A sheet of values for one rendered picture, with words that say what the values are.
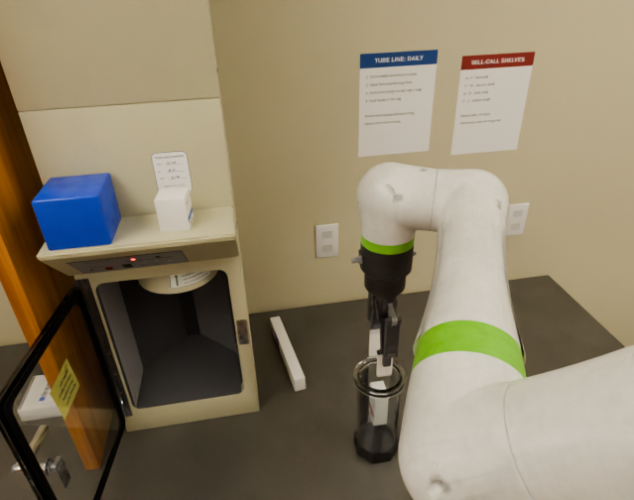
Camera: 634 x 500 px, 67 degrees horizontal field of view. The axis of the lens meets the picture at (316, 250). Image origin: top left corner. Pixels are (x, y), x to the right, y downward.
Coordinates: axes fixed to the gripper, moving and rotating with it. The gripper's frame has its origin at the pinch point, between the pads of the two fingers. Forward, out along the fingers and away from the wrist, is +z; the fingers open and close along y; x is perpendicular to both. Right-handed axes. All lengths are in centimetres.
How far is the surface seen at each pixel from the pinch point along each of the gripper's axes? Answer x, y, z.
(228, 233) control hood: -26.9, -3.9, -28.7
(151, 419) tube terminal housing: -51, -15, 25
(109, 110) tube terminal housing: -44, -15, -48
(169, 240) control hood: -36.8, -3.8, -28.5
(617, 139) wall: 92, -58, -19
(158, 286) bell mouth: -43.3, -17.6, -10.7
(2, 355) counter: -98, -50, 29
